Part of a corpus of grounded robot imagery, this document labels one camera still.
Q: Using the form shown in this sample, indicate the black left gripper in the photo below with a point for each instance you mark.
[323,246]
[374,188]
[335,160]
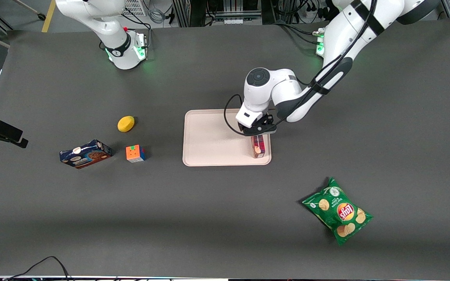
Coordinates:
[257,137]

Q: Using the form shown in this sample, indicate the red cookie box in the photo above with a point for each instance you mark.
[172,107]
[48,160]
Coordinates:
[259,147]

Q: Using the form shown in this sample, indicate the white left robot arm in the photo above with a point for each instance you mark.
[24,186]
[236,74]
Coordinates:
[346,31]

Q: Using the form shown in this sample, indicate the cream plastic tray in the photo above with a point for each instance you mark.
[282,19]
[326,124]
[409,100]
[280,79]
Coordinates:
[209,142]

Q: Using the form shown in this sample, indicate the blue cookie box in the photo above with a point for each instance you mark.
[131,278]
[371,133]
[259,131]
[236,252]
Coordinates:
[85,154]

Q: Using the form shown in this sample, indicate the green chips bag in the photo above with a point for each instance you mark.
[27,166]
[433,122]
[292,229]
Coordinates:
[336,212]

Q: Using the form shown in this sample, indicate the yellow lemon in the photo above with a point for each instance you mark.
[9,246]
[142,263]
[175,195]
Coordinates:
[125,124]

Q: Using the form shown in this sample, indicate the white power strip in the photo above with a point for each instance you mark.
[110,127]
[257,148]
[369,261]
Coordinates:
[233,21]

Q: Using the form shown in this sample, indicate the colourful puzzle cube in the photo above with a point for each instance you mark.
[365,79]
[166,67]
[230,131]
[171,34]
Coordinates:
[134,153]

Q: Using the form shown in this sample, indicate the yellow floor tape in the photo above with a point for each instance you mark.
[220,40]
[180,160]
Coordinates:
[48,17]

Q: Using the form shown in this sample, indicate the aluminium equipment rack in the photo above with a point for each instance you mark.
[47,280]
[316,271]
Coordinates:
[217,9]

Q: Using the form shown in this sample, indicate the white perforated basket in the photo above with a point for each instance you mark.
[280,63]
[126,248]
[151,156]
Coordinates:
[135,7]

